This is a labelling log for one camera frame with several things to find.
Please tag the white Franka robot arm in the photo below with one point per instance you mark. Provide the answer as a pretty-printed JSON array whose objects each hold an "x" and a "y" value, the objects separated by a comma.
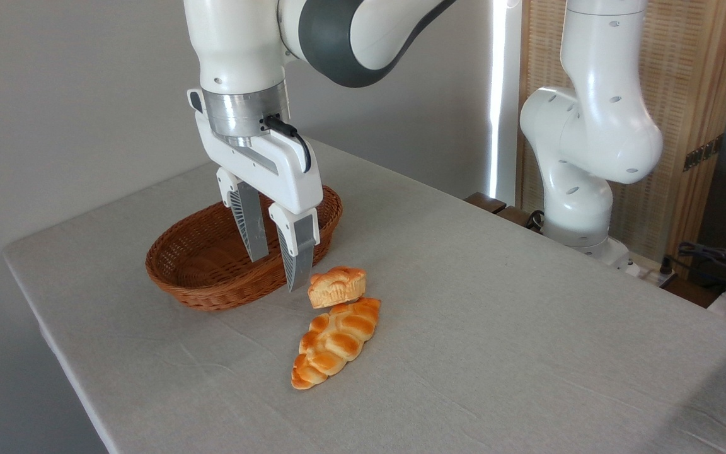
[{"x": 596, "y": 126}]

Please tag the black metal screen hinge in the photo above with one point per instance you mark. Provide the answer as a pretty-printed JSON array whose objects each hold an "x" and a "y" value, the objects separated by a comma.
[{"x": 702, "y": 153}]

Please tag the brown wicker oval basket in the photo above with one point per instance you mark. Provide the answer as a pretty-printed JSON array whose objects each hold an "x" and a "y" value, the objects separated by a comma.
[{"x": 205, "y": 265}]

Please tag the dark brown wooden block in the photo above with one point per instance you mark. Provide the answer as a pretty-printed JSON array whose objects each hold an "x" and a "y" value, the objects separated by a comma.
[
  {"x": 486, "y": 202},
  {"x": 517, "y": 216}
]

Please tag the wooden rattan folding screen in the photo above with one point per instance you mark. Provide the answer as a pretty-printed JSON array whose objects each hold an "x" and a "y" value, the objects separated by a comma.
[{"x": 691, "y": 75}]

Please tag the grey tablecloth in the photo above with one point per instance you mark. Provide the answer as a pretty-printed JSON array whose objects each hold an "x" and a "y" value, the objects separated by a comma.
[{"x": 495, "y": 328}]

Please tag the small round bread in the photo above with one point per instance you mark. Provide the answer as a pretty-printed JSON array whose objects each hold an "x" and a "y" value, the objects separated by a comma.
[{"x": 336, "y": 287}]

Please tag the long braided bread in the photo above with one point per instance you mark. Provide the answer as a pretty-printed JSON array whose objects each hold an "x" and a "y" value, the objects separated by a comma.
[{"x": 334, "y": 343}]

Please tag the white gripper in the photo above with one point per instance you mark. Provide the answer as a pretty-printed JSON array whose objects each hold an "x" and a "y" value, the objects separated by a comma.
[{"x": 275, "y": 167}]

